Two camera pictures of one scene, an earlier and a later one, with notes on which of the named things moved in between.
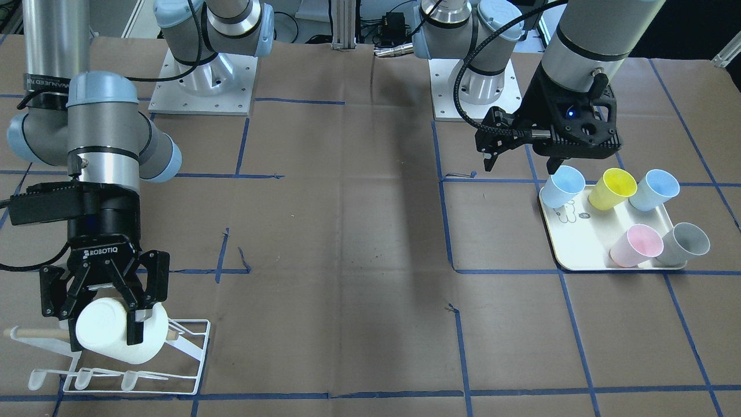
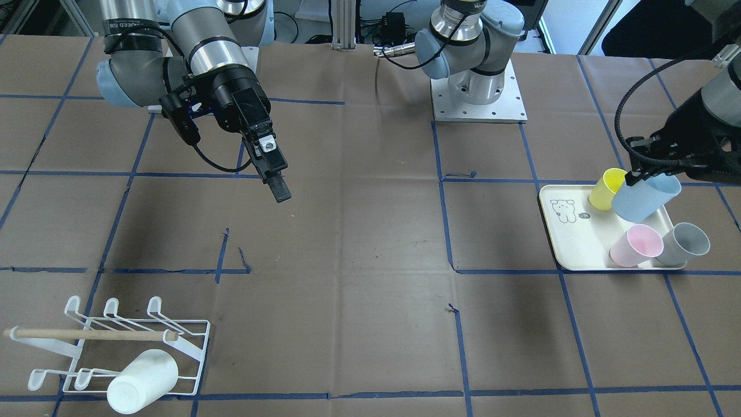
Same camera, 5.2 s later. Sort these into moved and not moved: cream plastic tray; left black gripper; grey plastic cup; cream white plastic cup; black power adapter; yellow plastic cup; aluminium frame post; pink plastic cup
Moved: cream white plastic cup; left black gripper
Not moved: grey plastic cup; pink plastic cup; cream plastic tray; aluminium frame post; yellow plastic cup; black power adapter
